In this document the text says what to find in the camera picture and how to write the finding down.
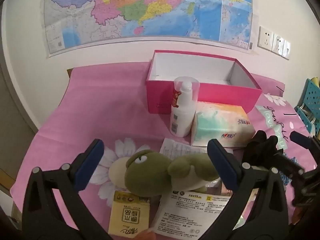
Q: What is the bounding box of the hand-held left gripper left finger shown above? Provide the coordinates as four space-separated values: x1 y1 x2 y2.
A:
22 139 113 240

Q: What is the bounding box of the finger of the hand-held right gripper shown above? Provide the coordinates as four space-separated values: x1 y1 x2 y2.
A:
271 151 306 178
289 131 320 153

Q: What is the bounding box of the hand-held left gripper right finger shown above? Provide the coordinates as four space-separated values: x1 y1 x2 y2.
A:
200 139 290 240

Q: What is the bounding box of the black plush toy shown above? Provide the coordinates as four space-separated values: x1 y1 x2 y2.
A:
243 130 285 168

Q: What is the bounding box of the green plush toy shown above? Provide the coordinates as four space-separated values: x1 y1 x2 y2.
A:
109 149 221 198

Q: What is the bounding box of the clear packet with white label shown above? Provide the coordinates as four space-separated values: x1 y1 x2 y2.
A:
151 189 234 240

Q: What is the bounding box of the yellow pocket tissue pack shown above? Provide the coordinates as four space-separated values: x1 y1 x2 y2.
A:
108 190 152 237

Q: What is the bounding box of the pink cardboard box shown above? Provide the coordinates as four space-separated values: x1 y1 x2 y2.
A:
146 50 262 115

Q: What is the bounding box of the blue perforated plastic basket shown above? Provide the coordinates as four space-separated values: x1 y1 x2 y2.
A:
294 78 320 134

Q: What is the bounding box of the pastel tissue pack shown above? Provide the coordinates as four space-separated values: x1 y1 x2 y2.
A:
190 101 256 147

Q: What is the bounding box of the paper receipt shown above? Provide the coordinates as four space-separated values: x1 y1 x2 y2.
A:
159 137 208 161

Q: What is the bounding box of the pink floral bedsheet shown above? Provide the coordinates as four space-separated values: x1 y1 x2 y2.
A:
10 61 320 240

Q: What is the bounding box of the white pump bottle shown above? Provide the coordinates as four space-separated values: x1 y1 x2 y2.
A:
169 76 200 137

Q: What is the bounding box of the white wall socket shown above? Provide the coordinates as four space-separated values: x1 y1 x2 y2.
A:
272 33 285 55
257 26 274 52
282 40 291 60

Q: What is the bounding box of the colourful wall map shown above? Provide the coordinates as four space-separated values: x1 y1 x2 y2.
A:
44 0 253 58

